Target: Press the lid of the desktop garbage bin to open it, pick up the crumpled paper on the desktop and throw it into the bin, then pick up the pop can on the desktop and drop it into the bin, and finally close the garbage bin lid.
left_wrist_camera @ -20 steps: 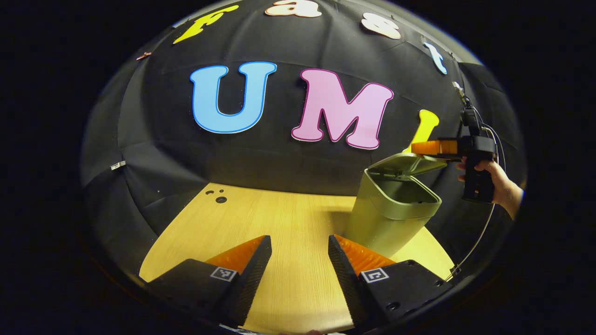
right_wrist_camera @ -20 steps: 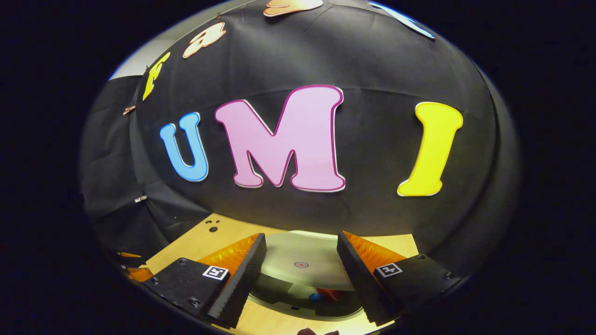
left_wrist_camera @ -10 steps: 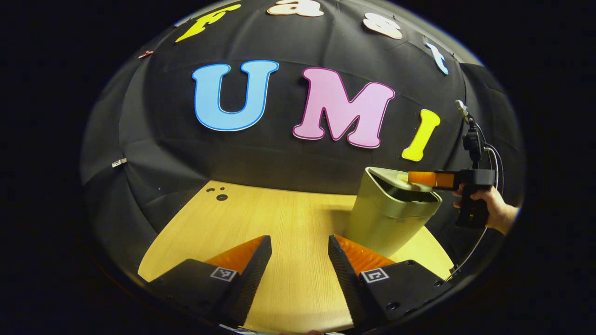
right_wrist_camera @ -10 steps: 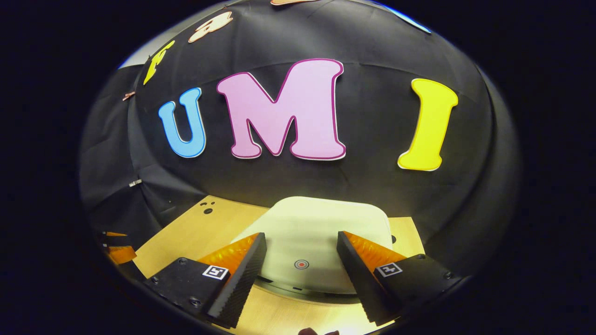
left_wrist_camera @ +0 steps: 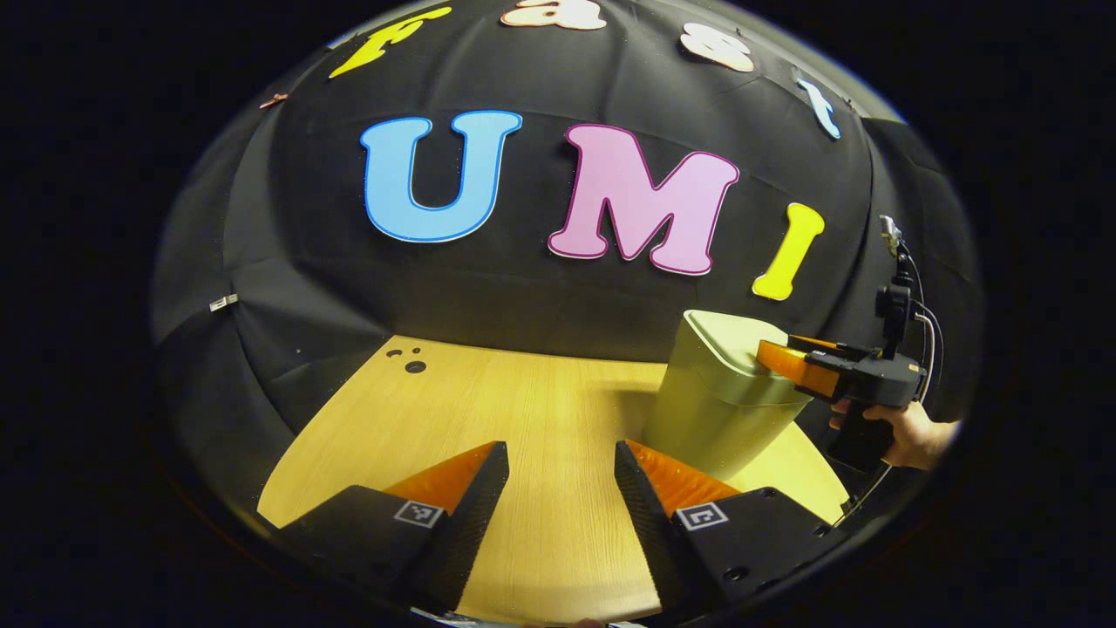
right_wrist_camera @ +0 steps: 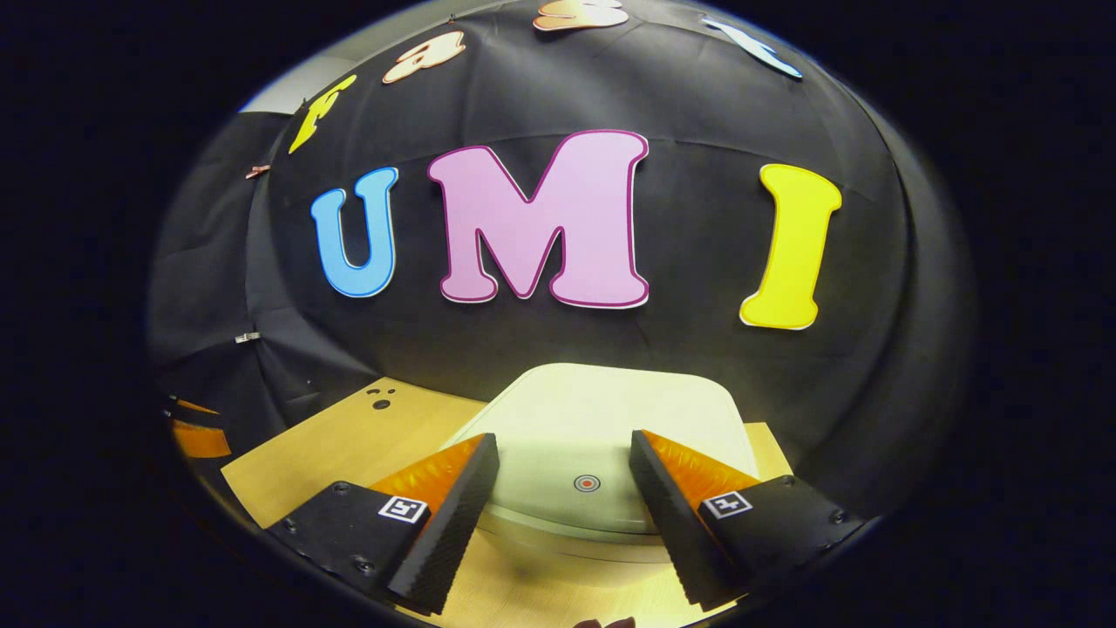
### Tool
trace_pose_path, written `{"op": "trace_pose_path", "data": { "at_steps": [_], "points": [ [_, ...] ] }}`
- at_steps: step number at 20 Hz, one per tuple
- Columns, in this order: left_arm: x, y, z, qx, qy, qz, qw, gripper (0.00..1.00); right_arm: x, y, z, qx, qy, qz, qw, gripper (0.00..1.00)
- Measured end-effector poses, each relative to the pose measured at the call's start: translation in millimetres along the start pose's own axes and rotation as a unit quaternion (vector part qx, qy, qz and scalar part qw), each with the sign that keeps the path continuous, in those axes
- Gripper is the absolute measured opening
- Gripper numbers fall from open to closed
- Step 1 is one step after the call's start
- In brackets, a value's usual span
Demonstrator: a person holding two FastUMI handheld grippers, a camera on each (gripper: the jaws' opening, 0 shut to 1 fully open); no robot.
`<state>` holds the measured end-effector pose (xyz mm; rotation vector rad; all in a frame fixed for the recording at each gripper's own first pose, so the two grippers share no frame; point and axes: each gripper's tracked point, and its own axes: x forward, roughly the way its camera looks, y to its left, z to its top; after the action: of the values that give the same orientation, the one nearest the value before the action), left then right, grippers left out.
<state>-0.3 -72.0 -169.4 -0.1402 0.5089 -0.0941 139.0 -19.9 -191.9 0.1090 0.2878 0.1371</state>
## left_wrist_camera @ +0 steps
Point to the silver cloth clip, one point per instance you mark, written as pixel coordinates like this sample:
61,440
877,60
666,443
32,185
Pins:
223,302

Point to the wooden desktop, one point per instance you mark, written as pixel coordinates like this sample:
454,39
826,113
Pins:
523,410

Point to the green desktop garbage bin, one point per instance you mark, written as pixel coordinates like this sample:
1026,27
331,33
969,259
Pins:
724,410

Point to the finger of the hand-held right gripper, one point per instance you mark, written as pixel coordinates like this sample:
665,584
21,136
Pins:
828,345
793,366

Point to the copper cloth clip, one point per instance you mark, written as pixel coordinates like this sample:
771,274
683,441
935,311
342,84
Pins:
273,100

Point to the black backdrop cloth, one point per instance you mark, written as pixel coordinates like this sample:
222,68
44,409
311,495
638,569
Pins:
523,296

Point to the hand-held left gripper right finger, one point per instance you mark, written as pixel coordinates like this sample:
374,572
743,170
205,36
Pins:
645,532

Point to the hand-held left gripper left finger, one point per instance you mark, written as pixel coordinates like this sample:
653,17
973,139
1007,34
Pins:
471,532

